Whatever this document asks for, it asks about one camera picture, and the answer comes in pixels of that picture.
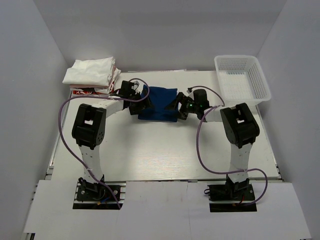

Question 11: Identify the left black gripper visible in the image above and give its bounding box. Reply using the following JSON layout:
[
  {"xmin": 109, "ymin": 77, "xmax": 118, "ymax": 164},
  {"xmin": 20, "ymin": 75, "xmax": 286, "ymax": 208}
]
[{"xmin": 129, "ymin": 89, "xmax": 155, "ymax": 115}]

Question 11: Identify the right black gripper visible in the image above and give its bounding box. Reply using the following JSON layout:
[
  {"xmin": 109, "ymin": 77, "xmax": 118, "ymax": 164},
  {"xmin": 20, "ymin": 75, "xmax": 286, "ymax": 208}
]
[{"xmin": 165, "ymin": 92, "xmax": 200, "ymax": 120}]

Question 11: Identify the blue polo t-shirt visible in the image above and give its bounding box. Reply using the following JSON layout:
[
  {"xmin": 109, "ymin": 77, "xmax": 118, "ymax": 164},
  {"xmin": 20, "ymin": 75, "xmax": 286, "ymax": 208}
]
[{"xmin": 138, "ymin": 86, "xmax": 178, "ymax": 123}]

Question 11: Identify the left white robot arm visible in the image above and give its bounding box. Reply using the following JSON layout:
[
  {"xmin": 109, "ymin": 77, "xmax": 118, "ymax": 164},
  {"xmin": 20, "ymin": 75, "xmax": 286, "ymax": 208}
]
[{"xmin": 71, "ymin": 78, "xmax": 153, "ymax": 200}]

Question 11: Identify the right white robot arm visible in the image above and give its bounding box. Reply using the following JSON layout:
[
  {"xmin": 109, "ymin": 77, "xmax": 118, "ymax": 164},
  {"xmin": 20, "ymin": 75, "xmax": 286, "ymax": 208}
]
[{"xmin": 165, "ymin": 89, "xmax": 260, "ymax": 200}]

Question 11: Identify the red white folded t-shirt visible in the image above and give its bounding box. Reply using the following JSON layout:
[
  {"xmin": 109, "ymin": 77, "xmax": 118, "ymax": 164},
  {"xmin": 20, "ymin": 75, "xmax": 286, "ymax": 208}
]
[{"xmin": 69, "ymin": 68, "xmax": 122, "ymax": 95}]

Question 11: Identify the white plastic mesh basket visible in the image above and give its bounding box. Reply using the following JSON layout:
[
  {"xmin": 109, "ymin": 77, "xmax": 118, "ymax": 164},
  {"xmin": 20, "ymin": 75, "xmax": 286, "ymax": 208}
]
[{"xmin": 214, "ymin": 55, "xmax": 271, "ymax": 106}]

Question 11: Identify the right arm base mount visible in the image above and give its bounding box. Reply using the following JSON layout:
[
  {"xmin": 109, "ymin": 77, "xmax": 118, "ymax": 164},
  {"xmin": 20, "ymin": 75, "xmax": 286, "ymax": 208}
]
[{"xmin": 203, "ymin": 178, "xmax": 257, "ymax": 213}]

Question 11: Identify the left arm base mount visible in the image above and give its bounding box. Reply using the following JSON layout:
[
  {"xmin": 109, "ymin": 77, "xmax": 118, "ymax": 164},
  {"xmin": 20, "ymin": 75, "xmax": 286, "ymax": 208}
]
[{"xmin": 72, "ymin": 177, "xmax": 126, "ymax": 210}]

